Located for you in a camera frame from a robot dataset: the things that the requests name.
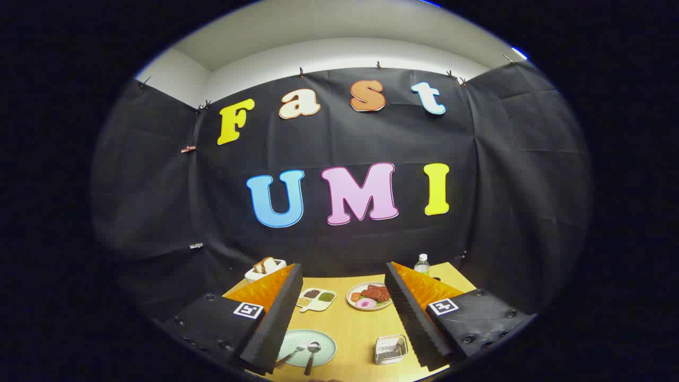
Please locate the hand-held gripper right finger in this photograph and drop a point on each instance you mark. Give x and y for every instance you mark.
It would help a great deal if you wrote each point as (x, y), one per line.
(414, 318)

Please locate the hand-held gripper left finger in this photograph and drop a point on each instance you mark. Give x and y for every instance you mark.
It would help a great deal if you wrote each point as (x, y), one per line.
(276, 318)

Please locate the metal cutlery rack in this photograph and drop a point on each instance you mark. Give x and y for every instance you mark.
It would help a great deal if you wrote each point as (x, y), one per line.
(390, 350)

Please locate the white divided bean dish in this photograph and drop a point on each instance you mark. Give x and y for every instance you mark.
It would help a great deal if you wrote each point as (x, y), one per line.
(313, 304)

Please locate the brown steak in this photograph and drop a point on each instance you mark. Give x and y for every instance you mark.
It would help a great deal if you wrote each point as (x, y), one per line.
(376, 293)

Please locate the white toaster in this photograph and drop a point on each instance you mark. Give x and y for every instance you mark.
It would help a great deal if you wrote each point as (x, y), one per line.
(254, 277)

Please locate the pink ham slice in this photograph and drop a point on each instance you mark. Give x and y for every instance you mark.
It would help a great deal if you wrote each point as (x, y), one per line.
(365, 303)

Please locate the green label drink bottle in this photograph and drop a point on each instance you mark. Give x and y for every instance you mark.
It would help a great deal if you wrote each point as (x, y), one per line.
(421, 266)

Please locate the toast bread slices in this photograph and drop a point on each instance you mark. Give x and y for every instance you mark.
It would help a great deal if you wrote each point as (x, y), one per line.
(268, 264)

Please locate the light green plate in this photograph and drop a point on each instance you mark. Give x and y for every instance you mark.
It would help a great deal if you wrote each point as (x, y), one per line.
(324, 345)

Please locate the orange carrot slice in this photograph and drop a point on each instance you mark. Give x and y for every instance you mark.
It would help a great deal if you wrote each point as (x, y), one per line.
(355, 296)

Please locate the white oval food plate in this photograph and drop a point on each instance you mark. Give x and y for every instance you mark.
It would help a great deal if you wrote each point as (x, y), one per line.
(351, 305)

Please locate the row of black clips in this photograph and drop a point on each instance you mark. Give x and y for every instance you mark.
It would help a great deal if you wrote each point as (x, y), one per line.
(301, 72)

